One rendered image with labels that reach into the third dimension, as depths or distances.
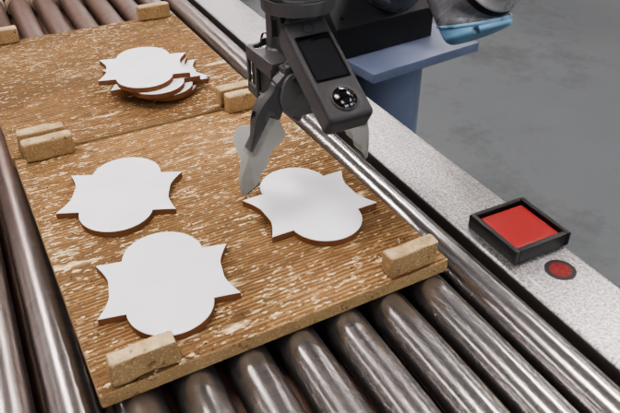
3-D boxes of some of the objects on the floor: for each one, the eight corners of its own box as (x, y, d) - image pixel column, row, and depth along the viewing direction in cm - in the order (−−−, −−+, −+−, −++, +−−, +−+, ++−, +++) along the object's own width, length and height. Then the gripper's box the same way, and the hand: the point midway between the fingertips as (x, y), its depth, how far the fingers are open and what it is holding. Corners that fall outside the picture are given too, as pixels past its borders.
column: (374, 276, 206) (392, -6, 158) (464, 353, 180) (519, 44, 132) (268, 327, 188) (253, 27, 140) (351, 422, 162) (368, 93, 114)
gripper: (356, -34, 72) (351, 130, 83) (180, -6, 64) (199, 172, 75) (404, -14, 65) (392, 161, 76) (215, 21, 57) (231, 212, 68)
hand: (310, 181), depth 73 cm, fingers open, 14 cm apart
